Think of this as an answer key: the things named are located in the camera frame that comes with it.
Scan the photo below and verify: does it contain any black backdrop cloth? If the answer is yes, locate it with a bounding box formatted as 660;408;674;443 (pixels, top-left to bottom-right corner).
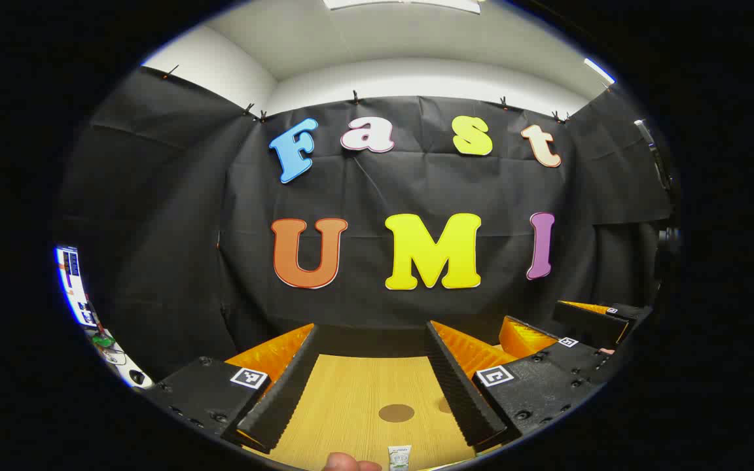
53;65;679;383

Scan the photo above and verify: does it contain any wooden desktop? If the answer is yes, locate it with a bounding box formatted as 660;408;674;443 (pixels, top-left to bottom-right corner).
246;353;502;471

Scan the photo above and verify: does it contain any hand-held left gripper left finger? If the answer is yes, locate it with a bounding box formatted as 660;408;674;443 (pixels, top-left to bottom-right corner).
147;323;321;453

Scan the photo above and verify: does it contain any computer monitor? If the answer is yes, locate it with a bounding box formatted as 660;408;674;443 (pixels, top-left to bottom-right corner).
55;245;98;328

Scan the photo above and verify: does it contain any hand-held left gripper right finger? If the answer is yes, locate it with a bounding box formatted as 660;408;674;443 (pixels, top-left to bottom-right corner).
425;319;608;450

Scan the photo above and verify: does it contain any ceiling light panel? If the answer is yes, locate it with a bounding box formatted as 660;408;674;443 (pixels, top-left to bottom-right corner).
583;58;615;84

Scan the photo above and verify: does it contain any white side table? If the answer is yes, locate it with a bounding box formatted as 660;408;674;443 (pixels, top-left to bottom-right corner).
86;324;154;390

